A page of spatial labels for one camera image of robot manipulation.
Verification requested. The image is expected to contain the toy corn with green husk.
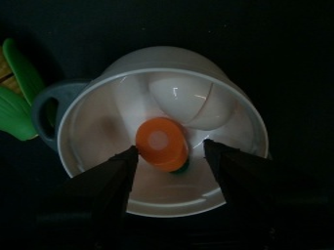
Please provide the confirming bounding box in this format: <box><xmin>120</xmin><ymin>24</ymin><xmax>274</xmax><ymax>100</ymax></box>
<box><xmin>0</xmin><ymin>37</ymin><xmax>47</xmax><ymax>142</ymax></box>

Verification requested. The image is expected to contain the orange carrot top piece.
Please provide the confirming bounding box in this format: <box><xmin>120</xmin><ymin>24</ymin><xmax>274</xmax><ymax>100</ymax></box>
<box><xmin>134</xmin><ymin>116</ymin><xmax>192</xmax><ymax>174</ymax></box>

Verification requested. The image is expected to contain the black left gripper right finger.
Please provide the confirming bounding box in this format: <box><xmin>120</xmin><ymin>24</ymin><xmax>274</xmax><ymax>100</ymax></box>
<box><xmin>202</xmin><ymin>138</ymin><xmax>334</xmax><ymax>250</ymax></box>

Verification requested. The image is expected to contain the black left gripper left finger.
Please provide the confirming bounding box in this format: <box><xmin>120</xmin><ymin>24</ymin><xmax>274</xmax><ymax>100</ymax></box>
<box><xmin>36</xmin><ymin>145</ymin><xmax>139</xmax><ymax>250</ymax></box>

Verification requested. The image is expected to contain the white cup with grey handle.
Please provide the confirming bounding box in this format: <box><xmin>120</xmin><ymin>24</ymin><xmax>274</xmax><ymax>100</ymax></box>
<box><xmin>29</xmin><ymin>45</ymin><xmax>271</xmax><ymax>219</ymax></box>

